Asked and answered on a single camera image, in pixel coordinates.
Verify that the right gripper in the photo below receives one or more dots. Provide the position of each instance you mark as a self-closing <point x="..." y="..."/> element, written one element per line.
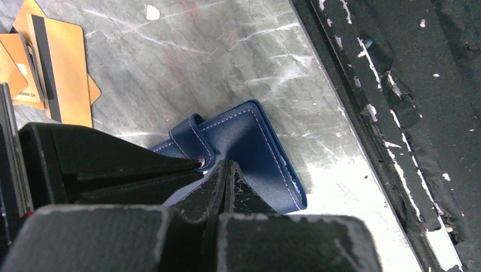
<point x="54" y="151"/>

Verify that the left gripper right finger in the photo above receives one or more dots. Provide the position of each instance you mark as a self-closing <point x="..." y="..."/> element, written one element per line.
<point x="251" y="236"/>

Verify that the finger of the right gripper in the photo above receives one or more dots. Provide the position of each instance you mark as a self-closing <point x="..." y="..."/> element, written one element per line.
<point x="123" y="187"/>

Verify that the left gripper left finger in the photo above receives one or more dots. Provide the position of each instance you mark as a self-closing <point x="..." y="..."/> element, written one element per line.
<point x="181" y="237"/>

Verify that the blue leather card holder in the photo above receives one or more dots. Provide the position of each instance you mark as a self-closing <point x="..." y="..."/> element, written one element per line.
<point x="245" y="135"/>

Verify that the loose orange card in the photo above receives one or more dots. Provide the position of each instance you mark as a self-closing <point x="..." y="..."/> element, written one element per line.
<point x="60" y="53"/>

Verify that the black base frame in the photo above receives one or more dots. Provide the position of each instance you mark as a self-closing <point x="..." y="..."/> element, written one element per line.
<point x="408" y="74"/>

